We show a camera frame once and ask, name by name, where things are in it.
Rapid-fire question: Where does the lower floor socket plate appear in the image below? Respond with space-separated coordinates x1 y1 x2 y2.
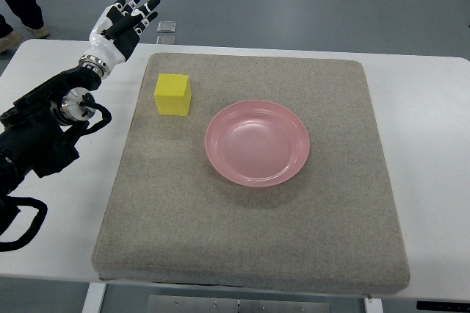
156 35 176 45

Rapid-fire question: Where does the floor socket plate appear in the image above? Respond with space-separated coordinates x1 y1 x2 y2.
157 21 177 33
156 35 176 45

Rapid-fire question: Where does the tan shoe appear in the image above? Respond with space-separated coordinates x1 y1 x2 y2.
23 24 51 39

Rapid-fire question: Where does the upper floor socket plate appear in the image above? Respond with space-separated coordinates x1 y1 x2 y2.
157 21 177 33

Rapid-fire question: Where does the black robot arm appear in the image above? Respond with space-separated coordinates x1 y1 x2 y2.
1 65 112 252

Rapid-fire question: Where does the pink plastic plate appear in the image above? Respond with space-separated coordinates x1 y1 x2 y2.
204 100 310 187

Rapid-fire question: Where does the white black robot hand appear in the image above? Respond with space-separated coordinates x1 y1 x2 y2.
79 0 160 79

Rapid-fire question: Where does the beige fabric cushion mat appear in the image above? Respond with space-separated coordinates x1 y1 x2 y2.
92 53 410 295

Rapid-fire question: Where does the yellow foam block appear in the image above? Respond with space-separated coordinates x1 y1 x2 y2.
154 73 192 117

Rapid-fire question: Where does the white table leg frame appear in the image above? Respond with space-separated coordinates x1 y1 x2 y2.
82 283 107 313

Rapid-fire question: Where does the grey metal base plate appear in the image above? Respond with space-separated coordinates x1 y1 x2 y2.
147 295 331 313

